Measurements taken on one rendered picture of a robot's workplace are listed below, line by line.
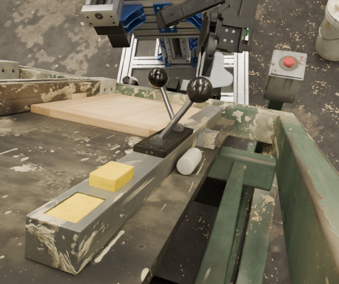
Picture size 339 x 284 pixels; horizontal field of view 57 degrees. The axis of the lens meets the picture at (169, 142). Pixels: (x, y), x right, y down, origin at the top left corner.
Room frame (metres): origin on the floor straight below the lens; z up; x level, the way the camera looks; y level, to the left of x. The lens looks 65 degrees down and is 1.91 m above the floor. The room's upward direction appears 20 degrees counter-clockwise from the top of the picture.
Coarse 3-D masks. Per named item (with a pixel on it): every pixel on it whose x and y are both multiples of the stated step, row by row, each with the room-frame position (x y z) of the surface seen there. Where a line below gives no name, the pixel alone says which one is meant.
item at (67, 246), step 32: (128, 160) 0.17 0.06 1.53; (160, 160) 0.17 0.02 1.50; (64, 192) 0.12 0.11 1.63; (96, 192) 0.11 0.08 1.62; (128, 192) 0.11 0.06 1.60; (32, 224) 0.08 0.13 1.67; (64, 224) 0.07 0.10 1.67; (96, 224) 0.07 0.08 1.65; (32, 256) 0.06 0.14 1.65; (64, 256) 0.05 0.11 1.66
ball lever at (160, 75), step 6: (150, 72) 0.36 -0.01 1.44; (156, 72) 0.36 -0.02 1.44; (162, 72) 0.35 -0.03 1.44; (150, 78) 0.35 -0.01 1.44; (156, 78) 0.35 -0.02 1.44; (162, 78) 0.34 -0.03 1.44; (150, 84) 0.35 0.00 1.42; (156, 84) 0.34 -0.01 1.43; (162, 84) 0.34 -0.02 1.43; (162, 90) 0.33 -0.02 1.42; (162, 96) 0.32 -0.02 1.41; (168, 102) 0.31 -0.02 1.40; (168, 108) 0.30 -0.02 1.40; (174, 114) 0.29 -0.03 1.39; (180, 126) 0.27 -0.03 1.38
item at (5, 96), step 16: (0, 80) 0.55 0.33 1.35; (16, 80) 0.57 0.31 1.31; (32, 80) 0.60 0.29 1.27; (48, 80) 0.63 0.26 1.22; (64, 80) 0.66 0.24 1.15; (80, 80) 0.67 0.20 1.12; (96, 80) 0.71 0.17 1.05; (112, 80) 0.76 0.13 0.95; (0, 96) 0.48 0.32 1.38; (16, 96) 0.51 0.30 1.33; (32, 96) 0.53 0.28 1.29; (48, 96) 0.56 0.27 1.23; (64, 96) 0.59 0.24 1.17; (0, 112) 0.46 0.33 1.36; (16, 112) 0.48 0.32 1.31
